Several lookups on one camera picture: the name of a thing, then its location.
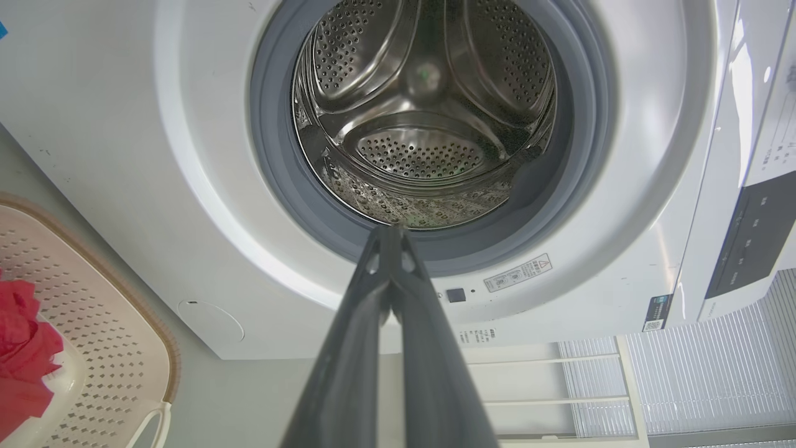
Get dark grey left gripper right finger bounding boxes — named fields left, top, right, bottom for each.
left=391, top=224, right=499, bottom=448

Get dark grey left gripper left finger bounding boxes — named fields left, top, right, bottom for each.
left=281, top=224, right=392, bottom=448

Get red and white cloth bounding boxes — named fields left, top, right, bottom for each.
left=0, top=269, right=64, bottom=439

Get stainless steel washing machine drum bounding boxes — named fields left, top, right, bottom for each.
left=291, top=0, right=558, bottom=230

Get cream perforated laundry basket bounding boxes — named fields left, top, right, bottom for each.
left=0, top=193, right=181, bottom=448

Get black washer display panel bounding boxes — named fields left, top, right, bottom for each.
left=705, top=179, right=796, bottom=299

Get white shelf unit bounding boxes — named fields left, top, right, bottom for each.
left=379, top=336, right=650, bottom=448

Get white warning sticker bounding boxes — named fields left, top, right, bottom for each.
left=484, top=253, right=553, bottom=293

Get round white filter cover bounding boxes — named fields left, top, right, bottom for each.
left=178, top=301, right=245, bottom=345

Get grey rubber door gasket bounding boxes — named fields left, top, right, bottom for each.
left=249, top=0, right=618, bottom=278

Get dark energy label sticker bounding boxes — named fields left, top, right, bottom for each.
left=642, top=294, right=673, bottom=332

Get white window blinds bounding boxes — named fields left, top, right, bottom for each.
left=560, top=269, right=796, bottom=436

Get white front-load washing machine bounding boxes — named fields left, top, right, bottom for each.
left=0, top=0, right=796, bottom=362

